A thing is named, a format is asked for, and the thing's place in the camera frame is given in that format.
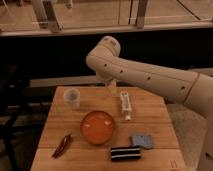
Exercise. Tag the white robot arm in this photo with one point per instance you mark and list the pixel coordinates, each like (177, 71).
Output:
(191, 89)

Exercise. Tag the black white striped block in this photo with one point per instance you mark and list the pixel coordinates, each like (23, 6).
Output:
(125, 153)

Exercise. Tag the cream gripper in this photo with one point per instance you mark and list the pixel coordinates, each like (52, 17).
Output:
(110, 83)

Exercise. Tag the wooden table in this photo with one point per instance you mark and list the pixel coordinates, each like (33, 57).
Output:
(82, 139)

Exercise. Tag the red chili pepper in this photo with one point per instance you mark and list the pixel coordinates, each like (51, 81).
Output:
(62, 146)

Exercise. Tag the blue sponge cloth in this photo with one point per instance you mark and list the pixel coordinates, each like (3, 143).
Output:
(143, 141)

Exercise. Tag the white clear bottle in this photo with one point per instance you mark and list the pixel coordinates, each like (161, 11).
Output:
(126, 105)

